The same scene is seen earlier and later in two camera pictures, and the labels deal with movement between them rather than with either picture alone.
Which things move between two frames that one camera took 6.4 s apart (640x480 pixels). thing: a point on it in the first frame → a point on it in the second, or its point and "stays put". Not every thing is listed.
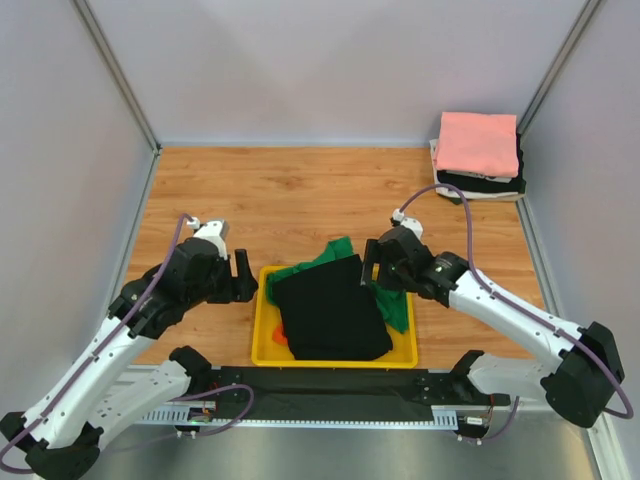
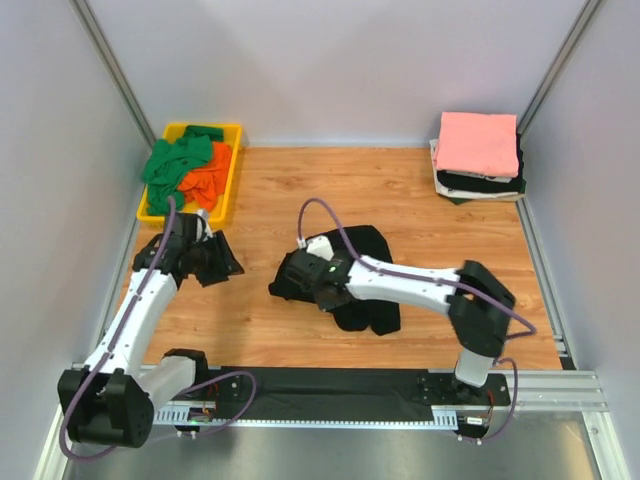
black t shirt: [330, 315] → [358, 313]
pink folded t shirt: [480, 144] stays put
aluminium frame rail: [203, 415] stays put
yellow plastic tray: [267, 351] → [216, 215]
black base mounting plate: [353, 393] stays put
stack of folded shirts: [481, 154] stays put
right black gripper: [373, 256] → [326, 305]
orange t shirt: [278, 337] → [205, 184]
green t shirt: [394, 302] → [170, 162]
